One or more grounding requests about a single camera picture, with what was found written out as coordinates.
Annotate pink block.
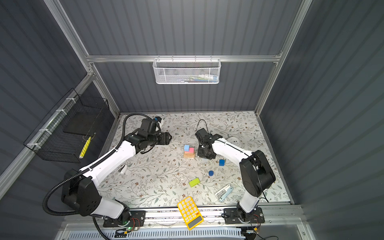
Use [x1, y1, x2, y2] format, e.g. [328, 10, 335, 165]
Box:
[185, 147, 195, 154]

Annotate wooden block with holes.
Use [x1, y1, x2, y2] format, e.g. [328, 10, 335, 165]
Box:
[184, 152, 195, 159]

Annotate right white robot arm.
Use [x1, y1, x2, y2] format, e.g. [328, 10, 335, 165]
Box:
[195, 128, 276, 221]

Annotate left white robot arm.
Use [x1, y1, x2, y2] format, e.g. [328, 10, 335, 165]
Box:
[62, 116, 172, 226]

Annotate green block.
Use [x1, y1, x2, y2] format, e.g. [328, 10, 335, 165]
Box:
[189, 178, 200, 188]

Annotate dark blue cube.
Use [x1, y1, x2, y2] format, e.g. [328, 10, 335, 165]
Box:
[219, 159, 226, 166]

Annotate white round device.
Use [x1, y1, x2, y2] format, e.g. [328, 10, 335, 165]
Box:
[227, 137, 242, 147]

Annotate white light-blue stapler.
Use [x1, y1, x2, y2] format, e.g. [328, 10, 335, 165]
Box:
[215, 184, 233, 203]

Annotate small white plastic clip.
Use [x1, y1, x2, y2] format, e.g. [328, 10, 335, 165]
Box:
[119, 165, 128, 175]

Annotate yellow calculator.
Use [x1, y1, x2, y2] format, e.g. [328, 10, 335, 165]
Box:
[177, 197, 204, 230]

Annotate pens in white basket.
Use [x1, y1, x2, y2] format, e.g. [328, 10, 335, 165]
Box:
[177, 75, 219, 84]

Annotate yellow marker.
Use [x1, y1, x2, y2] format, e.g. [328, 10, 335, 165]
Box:
[79, 137, 92, 159]

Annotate black corrugated cable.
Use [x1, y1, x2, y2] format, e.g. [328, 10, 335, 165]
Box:
[41, 113, 154, 240]

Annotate white wire basket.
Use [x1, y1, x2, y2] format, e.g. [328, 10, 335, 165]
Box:
[153, 60, 222, 85]

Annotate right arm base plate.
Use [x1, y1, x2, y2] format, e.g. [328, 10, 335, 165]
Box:
[221, 208, 265, 225]

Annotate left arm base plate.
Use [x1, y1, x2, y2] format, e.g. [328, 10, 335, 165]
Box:
[103, 211, 147, 228]

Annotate black wire basket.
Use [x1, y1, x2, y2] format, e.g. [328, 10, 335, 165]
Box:
[24, 89, 110, 164]

